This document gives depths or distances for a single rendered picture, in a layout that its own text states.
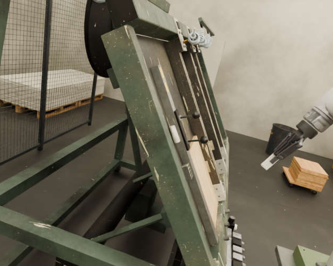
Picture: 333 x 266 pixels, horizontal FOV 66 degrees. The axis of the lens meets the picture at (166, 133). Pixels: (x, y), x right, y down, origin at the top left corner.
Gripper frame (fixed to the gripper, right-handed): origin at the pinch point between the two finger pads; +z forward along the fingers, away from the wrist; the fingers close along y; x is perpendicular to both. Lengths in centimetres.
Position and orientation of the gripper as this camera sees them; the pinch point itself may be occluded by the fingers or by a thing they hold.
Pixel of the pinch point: (270, 161)
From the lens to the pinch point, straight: 112.7
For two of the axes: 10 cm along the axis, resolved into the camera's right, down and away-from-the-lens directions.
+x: 7.5, 6.6, 0.3
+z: -6.3, 7.0, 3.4
